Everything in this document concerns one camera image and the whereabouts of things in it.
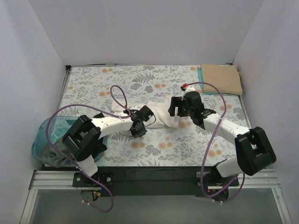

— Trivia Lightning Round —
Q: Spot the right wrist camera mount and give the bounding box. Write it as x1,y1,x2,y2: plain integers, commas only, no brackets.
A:
181,84,196,94

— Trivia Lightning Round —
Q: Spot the floral table cloth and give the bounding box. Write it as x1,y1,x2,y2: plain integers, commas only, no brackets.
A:
57,65,259,168

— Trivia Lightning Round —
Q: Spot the folded tan t shirt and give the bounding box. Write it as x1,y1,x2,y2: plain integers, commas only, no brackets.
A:
200,64,242,95

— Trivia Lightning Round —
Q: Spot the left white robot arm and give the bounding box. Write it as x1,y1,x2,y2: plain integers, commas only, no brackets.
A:
62,106,155,187

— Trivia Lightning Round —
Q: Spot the folded teal t shirt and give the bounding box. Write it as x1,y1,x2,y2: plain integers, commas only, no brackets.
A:
198,67,225,94

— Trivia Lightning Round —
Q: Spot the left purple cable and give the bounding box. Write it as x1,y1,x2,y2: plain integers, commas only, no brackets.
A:
45,85,132,213

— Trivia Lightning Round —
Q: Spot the white t shirt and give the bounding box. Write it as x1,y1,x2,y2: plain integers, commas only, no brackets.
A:
111,96,179,136

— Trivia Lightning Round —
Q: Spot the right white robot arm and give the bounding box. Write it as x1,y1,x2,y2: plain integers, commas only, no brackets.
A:
168,91,277,186

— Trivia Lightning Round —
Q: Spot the aluminium frame rail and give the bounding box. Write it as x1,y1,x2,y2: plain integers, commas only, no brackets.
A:
20,169,292,224

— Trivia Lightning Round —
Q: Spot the purple cable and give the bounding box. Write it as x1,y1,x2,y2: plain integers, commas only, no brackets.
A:
185,81,246,203
45,85,132,213

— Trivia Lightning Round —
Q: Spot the grey t shirt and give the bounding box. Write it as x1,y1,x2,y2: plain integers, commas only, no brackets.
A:
37,138,75,168

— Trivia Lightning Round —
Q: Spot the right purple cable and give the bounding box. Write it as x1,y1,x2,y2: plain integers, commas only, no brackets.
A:
185,81,246,203

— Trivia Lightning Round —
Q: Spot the teal plastic basket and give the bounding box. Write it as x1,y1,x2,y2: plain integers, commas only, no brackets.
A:
31,115,108,165

